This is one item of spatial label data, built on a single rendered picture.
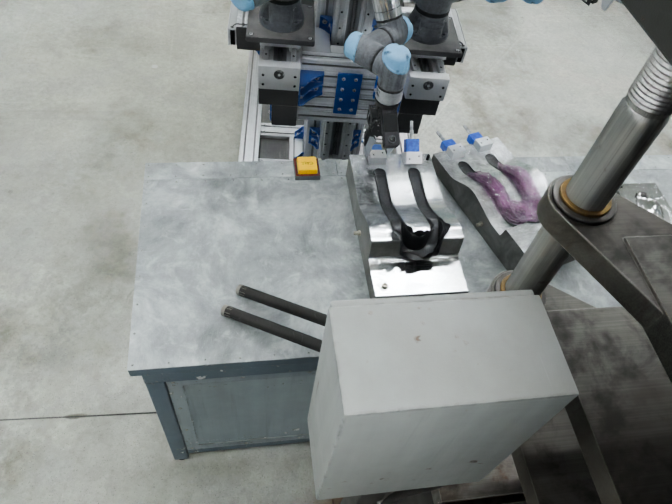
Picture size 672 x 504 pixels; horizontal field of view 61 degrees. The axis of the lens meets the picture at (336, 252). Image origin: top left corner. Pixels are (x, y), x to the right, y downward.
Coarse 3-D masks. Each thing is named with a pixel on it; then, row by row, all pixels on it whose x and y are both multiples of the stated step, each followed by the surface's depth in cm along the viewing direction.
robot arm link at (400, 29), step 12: (372, 0) 155; (384, 0) 153; (396, 0) 154; (384, 12) 155; (396, 12) 155; (384, 24) 157; (396, 24) 157; (408, 24) 160; (396, 36) 157; (408, 36) 161
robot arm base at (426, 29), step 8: (416, 8) 186; (416, 16) 187; (424, 16) 185; (432, 16) 184; (440, 16) 184; (448, 16) 188; (416, 24) 188; (424, 24) 186; (432, 24) 186; (440, 24) 186; (448, 24) 190; (416, 32) 190; (424, 32) 187; (432, 32) 187; (440, 32) 188; (448, 32) 191; (416, 40) 190; (424, 40) 189; (432, 40) 189; (440, 40) 190
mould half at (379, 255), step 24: (360, 168) 172; (384, 168) 173; (408, 168) 175; (432, 168) 176; (360, 192) 167; (408, 192) 169; (432, 192) 170; (360, 216) 163; (384, 216) 158; (408, 216) 159; (360, 240) 164; (384, 240) 151; (456, 240) 155; (384, 264) 155; (408, 264) 156; (432, 264) 157; (456, 264) 158; (408, 288) 151; (432, 288) 152; (456, 288) 153
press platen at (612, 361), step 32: (576, 320) 99; (608, 320) 100; (576, 352) 95; (608, 352) 96; (640, 352) 96; (576, 384) 91; (608, 384) 92; (640, 384) 93; (576, 416) 91; (608, 416) 89; (640, 416) 89; (608, 448) 85; (640, 448) 86; (608, 480) 83; (640, 480) 83
